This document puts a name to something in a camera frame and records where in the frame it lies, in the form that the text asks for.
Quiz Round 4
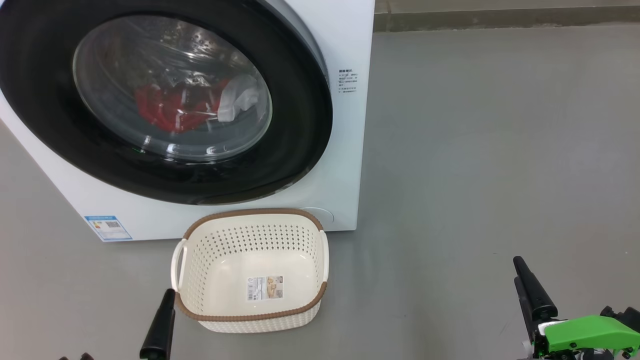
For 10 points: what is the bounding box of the blue energy label sticker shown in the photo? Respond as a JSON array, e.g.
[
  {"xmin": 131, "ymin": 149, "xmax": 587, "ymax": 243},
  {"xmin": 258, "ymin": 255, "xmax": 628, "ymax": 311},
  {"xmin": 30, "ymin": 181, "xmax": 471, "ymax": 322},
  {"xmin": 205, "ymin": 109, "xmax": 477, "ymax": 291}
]
[{"xmin": 84, "ymin": 215, "xmax": 134, "ymax": 242}]

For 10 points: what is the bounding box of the round drain filter cover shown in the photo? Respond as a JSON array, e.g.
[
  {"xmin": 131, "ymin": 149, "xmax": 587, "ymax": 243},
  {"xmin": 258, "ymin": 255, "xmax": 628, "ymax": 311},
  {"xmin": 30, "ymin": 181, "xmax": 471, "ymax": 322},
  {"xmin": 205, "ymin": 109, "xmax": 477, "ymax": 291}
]
[{"xmin": 297, "ymin": 206, "xmax": 335, "ymax": 232}]

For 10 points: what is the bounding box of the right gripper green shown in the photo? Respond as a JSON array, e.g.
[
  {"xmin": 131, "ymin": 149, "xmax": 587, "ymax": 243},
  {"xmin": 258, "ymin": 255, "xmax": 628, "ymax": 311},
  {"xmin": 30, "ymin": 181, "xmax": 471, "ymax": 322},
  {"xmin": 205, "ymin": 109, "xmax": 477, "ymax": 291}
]
[{"xmin": 512, "ymin": 256, "xmax": 640, "ymax": 360}]

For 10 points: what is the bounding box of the white front-load washing machine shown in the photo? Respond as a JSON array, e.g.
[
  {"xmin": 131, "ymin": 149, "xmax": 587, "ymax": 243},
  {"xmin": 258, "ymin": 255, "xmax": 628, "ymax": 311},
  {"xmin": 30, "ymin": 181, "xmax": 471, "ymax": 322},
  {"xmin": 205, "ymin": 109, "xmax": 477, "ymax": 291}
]
[{"xmin": 0, "ymin": 0, "xmax": 376, "ymax": 243}]

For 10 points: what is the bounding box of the cream perforated basket brown rim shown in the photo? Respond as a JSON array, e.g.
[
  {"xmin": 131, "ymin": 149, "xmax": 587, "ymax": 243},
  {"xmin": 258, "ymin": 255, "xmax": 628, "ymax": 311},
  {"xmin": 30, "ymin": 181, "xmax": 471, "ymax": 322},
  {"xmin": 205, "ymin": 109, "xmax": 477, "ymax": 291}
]
[{"xmin": 171, "ymin": 208, "xmax": 330, "ymax": 334}]

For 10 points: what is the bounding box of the paper product label sticker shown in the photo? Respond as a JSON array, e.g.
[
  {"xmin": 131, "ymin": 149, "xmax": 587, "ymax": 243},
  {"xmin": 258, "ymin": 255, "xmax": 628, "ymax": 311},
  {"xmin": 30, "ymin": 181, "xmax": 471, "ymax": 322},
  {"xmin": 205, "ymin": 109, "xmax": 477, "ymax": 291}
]
[{"xmin": 246, "ymin": 275, "xmax": 284, "ymax": 302}]

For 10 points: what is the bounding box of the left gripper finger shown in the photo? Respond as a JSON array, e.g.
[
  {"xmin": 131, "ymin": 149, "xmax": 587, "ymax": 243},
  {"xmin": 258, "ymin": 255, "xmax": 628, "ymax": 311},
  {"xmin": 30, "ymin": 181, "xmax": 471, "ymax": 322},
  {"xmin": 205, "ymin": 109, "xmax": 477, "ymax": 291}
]
[{"xmin": 139, "ymin": 288, "xmax": 176, "ymax": 360}]

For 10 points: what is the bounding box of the small printed text sticker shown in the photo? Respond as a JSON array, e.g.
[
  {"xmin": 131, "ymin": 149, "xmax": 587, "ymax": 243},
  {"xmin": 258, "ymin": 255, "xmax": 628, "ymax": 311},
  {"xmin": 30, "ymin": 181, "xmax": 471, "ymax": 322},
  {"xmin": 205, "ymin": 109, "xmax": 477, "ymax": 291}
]
[{"xmin": 338, "ymin": 69, "xmax": 359, "ymax": 95}]

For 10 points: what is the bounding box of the red garment white trim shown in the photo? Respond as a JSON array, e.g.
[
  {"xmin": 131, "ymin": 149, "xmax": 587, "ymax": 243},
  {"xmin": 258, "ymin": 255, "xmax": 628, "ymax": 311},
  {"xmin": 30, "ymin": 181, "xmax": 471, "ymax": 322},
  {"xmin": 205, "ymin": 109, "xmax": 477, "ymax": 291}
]
[{"xmin": 134, "ymin": 77, "xmax": 231, "ymax": 134}]

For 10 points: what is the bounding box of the black round glass washer door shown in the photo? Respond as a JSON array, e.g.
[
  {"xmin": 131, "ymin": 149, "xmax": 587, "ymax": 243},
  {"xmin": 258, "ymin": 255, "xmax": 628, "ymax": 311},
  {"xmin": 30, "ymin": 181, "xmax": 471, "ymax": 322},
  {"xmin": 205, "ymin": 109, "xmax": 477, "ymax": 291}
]
[{"xmin": 0, "ymin": 0, "xmax": 334, "ymax": 206}]

